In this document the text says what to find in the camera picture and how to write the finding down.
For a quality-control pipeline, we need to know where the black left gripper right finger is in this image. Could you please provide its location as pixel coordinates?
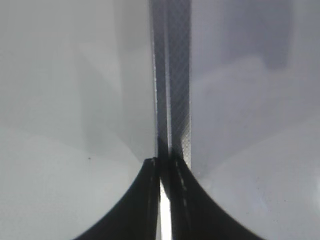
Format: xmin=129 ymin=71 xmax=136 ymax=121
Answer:
xmin=160 ymin=154 xmax=253 ymax=240

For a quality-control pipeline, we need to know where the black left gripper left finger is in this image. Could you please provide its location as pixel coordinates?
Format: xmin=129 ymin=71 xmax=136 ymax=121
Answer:
xmin=76 ymin=157 xmax=160 ymax=240

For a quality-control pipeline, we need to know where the whiteboard with aluminium frame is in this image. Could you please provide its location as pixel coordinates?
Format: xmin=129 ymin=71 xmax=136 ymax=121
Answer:
xmin=150 ymin=0 xmax=320 ymax=240

